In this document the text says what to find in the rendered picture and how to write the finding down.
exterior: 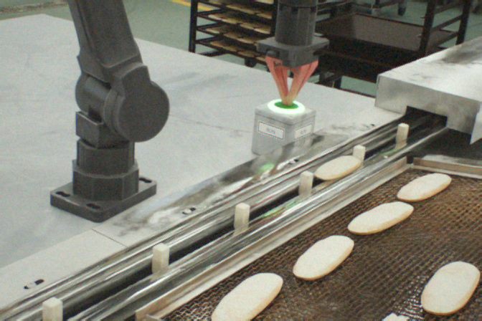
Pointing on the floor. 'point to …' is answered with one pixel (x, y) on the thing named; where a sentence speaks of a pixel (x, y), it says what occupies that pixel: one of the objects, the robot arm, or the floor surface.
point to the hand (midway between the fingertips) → (287, 99)
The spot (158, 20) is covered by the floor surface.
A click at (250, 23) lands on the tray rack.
